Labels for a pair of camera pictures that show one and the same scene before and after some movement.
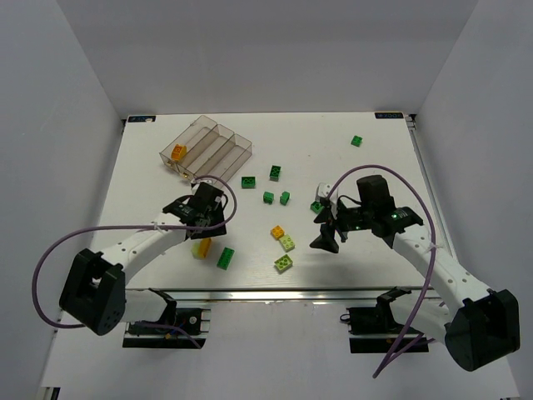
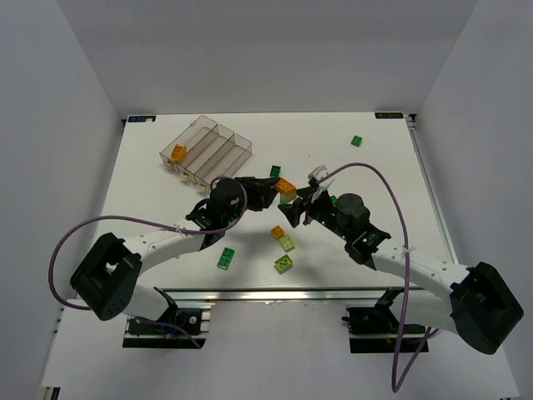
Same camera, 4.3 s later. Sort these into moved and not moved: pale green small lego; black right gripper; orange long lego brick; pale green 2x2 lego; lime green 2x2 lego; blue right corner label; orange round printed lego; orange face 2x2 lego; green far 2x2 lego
Moved: black right gripper; pale green small lego; orange long lego brick
Not moved: pale green 2x2 lego; green far 2x2 lego; orange face 2x2 lego; blue right corner label; lime green 2x2 lego; orange round printed lego
